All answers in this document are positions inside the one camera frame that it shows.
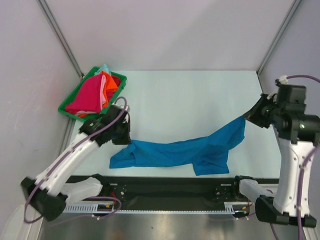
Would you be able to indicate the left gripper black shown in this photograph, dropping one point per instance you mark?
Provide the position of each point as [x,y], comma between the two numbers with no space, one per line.
[126,140]

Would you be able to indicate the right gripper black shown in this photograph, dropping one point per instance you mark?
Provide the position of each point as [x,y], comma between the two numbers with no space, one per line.
[260,110]

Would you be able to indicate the blue t shirt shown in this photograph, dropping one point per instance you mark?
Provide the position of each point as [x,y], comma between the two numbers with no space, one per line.
[208,155]

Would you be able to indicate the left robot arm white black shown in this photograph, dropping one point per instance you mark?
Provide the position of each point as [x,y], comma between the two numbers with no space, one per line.
[85,142]

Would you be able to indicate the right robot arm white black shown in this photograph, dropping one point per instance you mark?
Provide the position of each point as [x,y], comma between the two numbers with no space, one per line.
[299,137]

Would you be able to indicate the light pink t shirt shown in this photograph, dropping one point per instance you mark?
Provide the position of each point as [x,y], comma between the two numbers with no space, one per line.
[103,98]

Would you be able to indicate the magenta t shirt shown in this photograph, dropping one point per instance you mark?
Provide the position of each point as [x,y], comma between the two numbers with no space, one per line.
[87,96]

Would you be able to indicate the green plastic tray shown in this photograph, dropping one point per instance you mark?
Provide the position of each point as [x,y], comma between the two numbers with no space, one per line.
[84,102]

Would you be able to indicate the light teal t shirt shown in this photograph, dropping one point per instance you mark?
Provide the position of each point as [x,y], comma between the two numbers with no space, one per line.
[104,69]

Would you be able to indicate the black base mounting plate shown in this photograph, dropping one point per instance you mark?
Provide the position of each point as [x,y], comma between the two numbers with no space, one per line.
[177,194]

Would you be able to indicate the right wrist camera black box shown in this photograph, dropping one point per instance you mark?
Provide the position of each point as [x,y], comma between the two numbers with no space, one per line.
[291,95]

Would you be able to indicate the aluminium frame rail front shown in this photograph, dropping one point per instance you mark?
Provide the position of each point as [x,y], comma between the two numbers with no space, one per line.
[270,186]

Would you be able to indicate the right rear aluminium post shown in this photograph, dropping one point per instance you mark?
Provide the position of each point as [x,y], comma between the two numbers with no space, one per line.
[279,35]

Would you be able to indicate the aluminium post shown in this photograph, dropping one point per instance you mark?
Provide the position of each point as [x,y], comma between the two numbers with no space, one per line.
[279,35]
[49,16]

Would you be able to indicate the left rear aluminium post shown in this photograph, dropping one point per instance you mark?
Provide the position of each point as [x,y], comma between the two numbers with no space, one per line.
[49,16]

